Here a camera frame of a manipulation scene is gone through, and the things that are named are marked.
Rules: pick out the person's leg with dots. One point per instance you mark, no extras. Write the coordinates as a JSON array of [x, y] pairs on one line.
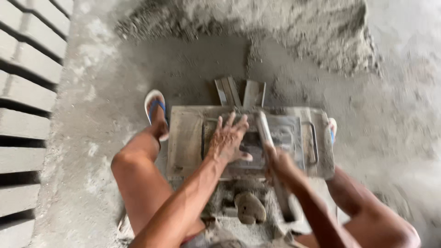
[[372, 213], [141, 172]]

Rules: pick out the rows of grey concrete blocks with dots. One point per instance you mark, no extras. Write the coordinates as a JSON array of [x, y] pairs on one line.
[[24, 103]]

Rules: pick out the white and blue left flip-flop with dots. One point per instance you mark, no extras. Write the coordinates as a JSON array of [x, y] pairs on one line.
[[155, 100]]

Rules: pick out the white and blue right flip-flop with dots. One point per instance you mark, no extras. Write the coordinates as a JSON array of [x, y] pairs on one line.
[[332, 129]]

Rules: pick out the person's right hand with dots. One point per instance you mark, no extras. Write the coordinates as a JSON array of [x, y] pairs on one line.
[[283, 167]]

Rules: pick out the grey metal tamping bar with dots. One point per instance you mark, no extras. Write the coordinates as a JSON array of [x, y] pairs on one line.
[[265, 131]]

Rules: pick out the grey hardened cement lump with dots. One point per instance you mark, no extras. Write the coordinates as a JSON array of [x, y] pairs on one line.
[[250, 207]]

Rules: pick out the person's right fingers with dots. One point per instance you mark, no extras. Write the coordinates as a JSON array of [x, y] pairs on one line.
[[271, 159]]

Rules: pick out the cement-stained wooden board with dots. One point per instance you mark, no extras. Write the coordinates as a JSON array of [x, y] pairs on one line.
[[184, 141]]

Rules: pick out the grey metal plate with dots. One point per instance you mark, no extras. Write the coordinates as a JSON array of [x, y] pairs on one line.
[[254, 93], [228, 91]]

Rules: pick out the person's left leg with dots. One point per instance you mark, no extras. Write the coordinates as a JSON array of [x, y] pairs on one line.
[[141, 172]]

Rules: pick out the person's left hand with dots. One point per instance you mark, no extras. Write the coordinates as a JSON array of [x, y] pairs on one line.
[[225, 143]]

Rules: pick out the grey metal block mould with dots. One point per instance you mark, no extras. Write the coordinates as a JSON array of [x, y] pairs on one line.
[[286, 131]]

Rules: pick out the white and blue flip-flop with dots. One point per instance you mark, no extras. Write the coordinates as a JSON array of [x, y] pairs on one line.
[[155, 100], [332, 129]]

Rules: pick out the heap of grey cement mix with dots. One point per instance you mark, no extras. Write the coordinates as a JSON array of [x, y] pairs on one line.
[[275, 24]]

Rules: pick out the person's right leg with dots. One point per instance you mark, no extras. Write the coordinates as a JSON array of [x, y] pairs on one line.
[[372, 213]]

